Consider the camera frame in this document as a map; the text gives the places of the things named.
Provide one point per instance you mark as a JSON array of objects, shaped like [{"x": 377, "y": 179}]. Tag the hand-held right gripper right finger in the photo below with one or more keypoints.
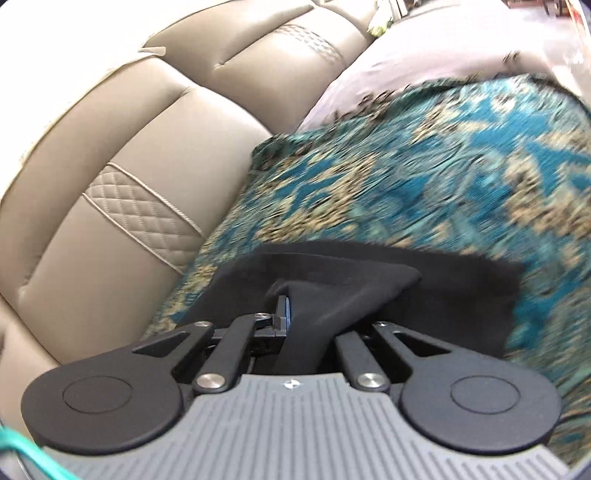
[{"x": 352, "y": 353}]

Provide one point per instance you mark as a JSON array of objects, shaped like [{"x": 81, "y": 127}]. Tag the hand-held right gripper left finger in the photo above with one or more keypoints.
[{"x": 286, "y": 313}]

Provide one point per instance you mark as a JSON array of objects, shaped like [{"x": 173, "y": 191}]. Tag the black pants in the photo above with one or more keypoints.
[{"x": 415, "y": 295}]

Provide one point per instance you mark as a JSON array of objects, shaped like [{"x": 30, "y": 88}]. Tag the beige leather padded headboard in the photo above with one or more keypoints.
[{"x": 115, "y": 277}]

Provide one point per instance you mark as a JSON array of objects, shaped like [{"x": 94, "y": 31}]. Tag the teal gold patterned blanket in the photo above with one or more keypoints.
[{"x": 415, "y": 184}]

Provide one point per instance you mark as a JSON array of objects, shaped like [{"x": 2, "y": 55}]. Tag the pale pink bed sheet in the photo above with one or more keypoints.
[{"x": 415, "y": 60}]

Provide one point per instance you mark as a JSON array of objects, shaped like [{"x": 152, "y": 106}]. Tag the white cloth headboard cover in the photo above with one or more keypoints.
[{"x": 87, "y": 67}]

